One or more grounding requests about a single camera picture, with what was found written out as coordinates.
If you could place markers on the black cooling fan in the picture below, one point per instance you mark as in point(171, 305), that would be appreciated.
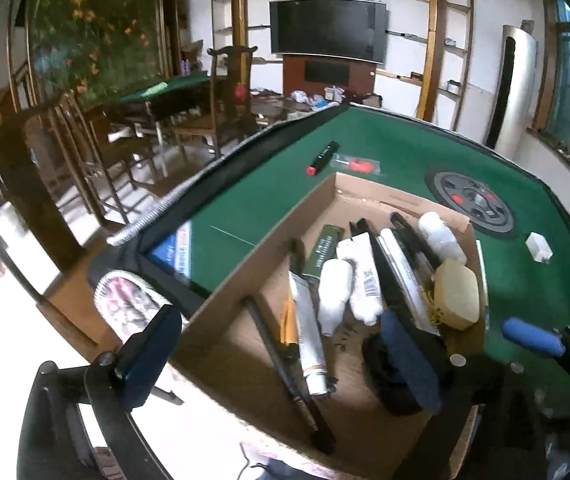
point(385, 375)

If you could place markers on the blue printed card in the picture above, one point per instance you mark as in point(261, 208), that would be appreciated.
point(172, 252)

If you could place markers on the brown wooden chair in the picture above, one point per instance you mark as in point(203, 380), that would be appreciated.
point(85, 155)

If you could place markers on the white charger adapter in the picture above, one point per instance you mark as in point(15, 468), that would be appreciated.
point(539, 246)

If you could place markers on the large flower painting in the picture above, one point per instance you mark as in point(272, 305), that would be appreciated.
point(95, 30)

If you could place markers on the dark wooden chair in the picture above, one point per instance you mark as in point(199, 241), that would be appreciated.
point(225, 100)

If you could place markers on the translucent tube with barcode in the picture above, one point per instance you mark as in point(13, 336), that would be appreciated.
point(365, 280)

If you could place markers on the white squeeze bottle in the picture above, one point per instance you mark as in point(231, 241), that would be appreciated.
point(334, 295)

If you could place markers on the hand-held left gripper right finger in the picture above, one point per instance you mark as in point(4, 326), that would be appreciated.
point(410, 360)

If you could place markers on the black marker red end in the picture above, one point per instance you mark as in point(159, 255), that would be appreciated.
point(322, 157)

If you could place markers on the black television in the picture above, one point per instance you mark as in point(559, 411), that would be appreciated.
point(327, 30)

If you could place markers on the round patterned cloth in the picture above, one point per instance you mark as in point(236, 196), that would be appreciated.
point(125, 300)

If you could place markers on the green mahjong table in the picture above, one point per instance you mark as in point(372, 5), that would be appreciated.
point(170, 91)

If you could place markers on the thin black rod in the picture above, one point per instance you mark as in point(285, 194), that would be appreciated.
point(285, 375)

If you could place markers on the white plastic bottle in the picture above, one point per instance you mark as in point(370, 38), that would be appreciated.
point(440, 237)

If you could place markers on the wooden television cabinet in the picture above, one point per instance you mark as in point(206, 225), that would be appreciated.
point(332, 72)

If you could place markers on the pale yellow sponge block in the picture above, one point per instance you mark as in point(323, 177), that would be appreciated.
point(457, 295)

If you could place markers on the red item in clear packet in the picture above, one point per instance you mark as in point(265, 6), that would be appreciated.
point(357, 165)

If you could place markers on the silver air conditioner tower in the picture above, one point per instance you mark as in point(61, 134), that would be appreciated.
point(512, 85)

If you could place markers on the round table control panel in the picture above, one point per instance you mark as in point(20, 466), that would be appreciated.
point(470, 202)

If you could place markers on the olive green marker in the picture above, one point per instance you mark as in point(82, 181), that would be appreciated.
point(322, 252)

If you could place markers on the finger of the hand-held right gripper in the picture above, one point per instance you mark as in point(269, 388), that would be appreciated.
point(535, 337)

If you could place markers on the black marker white print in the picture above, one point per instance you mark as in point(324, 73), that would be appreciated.
point(415, 245)

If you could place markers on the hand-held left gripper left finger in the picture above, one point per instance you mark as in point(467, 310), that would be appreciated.
point(150, 355)

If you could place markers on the white tube red print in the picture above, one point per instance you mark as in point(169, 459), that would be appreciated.
point(310, 335)

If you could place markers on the shallow cardboard box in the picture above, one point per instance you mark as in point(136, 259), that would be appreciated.
point(245, 360)

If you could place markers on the yellow scissors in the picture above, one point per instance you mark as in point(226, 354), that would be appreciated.
point(436, 316)

